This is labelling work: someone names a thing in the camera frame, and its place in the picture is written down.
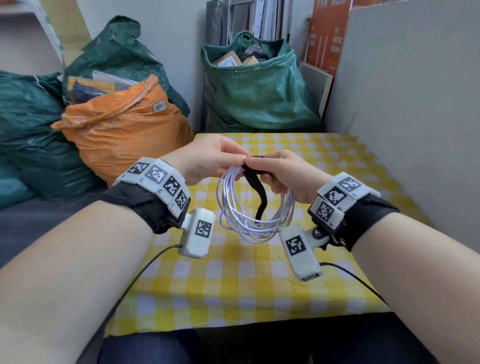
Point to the orange woven sack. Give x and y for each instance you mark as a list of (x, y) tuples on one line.
[(127, 142)]

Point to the brown wooden frame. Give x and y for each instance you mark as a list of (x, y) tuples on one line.
[(371, 3)]

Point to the dark blue parcel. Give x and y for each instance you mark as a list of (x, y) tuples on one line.
[(88, 93)]

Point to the grey folded cover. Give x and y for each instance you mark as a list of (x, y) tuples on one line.
[(215, 22)]

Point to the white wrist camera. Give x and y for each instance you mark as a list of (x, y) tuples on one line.
[(300, 255), (197, 236)]

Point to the person's left hand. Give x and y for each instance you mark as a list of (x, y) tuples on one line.
[(202, 157)]

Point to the grey metal frame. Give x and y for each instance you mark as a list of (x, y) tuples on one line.
[(240, 4)]

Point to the yellow checkered tablecloth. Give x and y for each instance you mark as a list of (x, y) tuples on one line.
[(243, 292)]

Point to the small pale leaning board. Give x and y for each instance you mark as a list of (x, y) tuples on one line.
[(315, 86)]

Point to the person's left forearm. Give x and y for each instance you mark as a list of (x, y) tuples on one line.
[(67, 285)]

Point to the upright open green sack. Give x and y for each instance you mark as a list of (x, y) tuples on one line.
[(262, 93)]

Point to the dark green woven sack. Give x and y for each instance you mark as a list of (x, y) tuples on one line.
[(33, 146)]

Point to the yellow flat parcel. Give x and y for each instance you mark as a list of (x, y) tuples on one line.
[(97, 83)]

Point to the person's right hand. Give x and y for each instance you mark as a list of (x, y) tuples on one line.
[(296, 174)]

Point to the grey plastic parcel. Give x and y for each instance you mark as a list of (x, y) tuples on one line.
[(255, 50)]

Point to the large grey board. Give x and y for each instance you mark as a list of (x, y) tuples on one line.
[(408, 120)]

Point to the person's legs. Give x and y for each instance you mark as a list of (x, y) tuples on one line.
[(281, 343)]

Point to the orange poster board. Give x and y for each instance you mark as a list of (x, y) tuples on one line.
[(326, 37)]

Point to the labelled cardboard box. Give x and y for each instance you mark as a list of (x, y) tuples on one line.
[(227, 60)]

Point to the blue plastic bag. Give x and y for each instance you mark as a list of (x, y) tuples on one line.
[(11, 193)]

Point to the white marker wrist band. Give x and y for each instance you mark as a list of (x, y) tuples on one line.
[(153, 176), (337, 193)]

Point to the small plain cardboard box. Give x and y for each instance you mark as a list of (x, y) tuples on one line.
[(250, 60)]

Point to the bundle of leaning boards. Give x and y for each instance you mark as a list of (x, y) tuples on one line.
[(279, 17)]

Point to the clear plastic parcel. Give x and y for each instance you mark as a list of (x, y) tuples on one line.
[(118, 79)]

